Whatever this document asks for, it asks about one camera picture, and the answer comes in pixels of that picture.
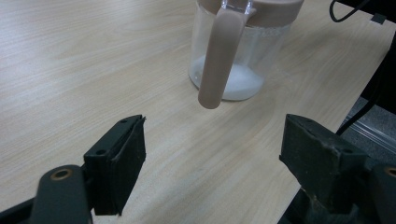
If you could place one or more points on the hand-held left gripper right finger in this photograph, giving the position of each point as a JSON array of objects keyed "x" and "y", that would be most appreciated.
[{"x": 320, "y": 165}]

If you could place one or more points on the aluminium floor rail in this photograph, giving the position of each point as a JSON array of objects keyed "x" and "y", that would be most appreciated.
[{"x": 373, "y": 133}]

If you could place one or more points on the white salt heap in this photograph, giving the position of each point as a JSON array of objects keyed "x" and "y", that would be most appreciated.
[{"x": 246, "y": 84}]

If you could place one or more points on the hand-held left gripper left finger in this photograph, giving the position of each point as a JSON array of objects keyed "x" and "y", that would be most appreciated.
[{"x": 120, "y": 165}]

